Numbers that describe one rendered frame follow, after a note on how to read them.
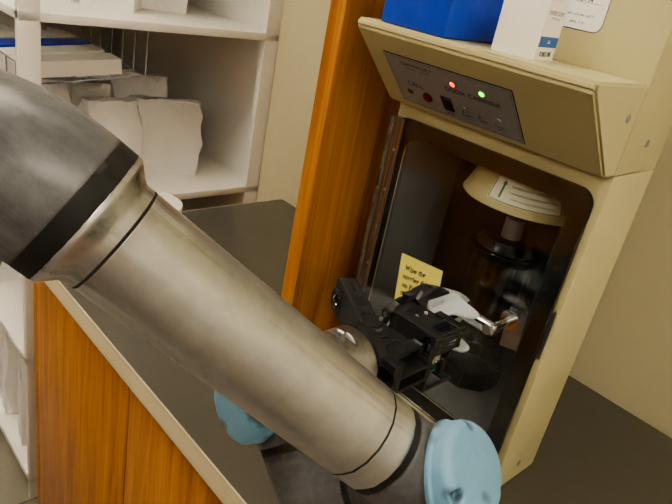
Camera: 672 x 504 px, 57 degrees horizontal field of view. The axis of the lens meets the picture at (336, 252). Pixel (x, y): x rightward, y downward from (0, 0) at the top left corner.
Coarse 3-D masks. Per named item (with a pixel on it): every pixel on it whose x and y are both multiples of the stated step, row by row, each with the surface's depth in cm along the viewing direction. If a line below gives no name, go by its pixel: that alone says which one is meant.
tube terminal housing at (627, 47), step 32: (640, 0) 63; (576, 32) 68; (608, 32) 66; (640, 32) 63; (576, 64) 69; (608, 64) 66; (640, 64) 64; (448, 128) 83; (640, 128) 67; (544, 160) 73; (640, 160) 71; (608, 192) 69; (640, 192) 75; (608, 224) 73; (576, 256) 72; (608, 256) 77; (576, 288) 75; (576, 320) 80; (544, 352) 77; (576, 352) 85; (544, 384) 82; (544, 416) 88; (512, 448) 85
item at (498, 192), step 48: (432, 144) 84; (432, 192) 85; (480, 192) 79; (528, 192) 74; (576, 192) 70; (384, 240) 93; (432, 240) 86; (480, 240) 80; (528, 240) 75; (576, 240) 71; (384, 288) 94; (480, 288) 81; (528, 288) 76; (480, 336) 83; (528, 336) 77; (480, 384) 84
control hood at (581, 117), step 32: (384, 32) 74; (416, 32) 70; (384, 64) 79; (448, 64) 69; (480, 64) 65; (512, 64) 62; (544, 64) 62; (544, 96) 62; (576, 96) 59; (608, 96) 58; (640, 96) 63; (480, 128) 76; (544, 128) 66; (576, 128) 62; (608, 128) 61; (576, 160) 67; (608, 160) 65
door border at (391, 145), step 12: (396, 120) 87; (396, 132) 88; (396, 144) 88; (396, 156) 88; (384, 168) 91; (384, 180) 91; (384, 192) 91; (372, 204) 93; (384, 204) 92; (372, 216) 94; (372, 228) 94; (372, 240) 95; (372, 252) 95; (360, 264) 97; (360, 276) 98
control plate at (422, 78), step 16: (400, 64) 76; (416, 64) 74; (400, 80) 80; (416, 80) 77; (432, 80) 74; (448, 80) 72; (464, 80) 69; (480, 80) 67; (416, 96) 80; (432, 96) 77; (448, 96) 74; (464, 96) 72; (496, 96) 68; (512, 96) 65; (448, 112) 78; (496, 112) 70; (512, 112) 68; (496, 128) 73; (512, 128) 70
